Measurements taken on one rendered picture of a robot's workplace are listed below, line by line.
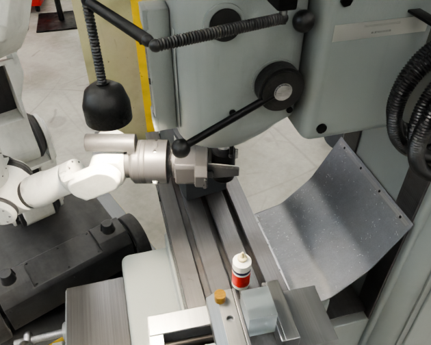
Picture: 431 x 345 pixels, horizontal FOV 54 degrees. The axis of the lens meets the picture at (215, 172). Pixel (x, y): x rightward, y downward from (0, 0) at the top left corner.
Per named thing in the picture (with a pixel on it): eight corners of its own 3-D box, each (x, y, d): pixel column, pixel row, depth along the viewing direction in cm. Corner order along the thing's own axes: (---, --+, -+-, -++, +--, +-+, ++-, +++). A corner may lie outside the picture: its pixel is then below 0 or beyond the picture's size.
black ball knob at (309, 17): (295, 37, 57) (299, 15, 55) (287, 29, 59) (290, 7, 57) (317, 35, 57) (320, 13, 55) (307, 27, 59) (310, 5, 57)
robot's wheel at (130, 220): (120, 242, 176) (112, 208, 163) (131, 236, 178) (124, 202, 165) (144, 274, 164) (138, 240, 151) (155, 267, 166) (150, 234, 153)
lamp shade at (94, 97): (77, 116, 67) (68, 80, 63) (119, 100, 70) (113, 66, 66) (98, 137, 62) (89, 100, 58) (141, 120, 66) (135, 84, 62)
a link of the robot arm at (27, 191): (76, 204, 88) (11, 229, 95) (86, 167, 95) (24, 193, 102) (37, 175, 81) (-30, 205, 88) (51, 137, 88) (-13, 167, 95)
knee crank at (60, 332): (6, 360, 128) (0, 350, 124) (8, 341, 133) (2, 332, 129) (81, 342, 133) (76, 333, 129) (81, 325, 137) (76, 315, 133)
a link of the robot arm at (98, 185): (126, 187, 82) (74, 207, 87) (133, 154, 88) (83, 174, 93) (105, 168, 78) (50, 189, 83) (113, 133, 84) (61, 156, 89)
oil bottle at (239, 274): (234, 292, 94) (236, 261, 87) (229, 278, 97) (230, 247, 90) (252, 288, 95) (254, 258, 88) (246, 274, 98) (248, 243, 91)
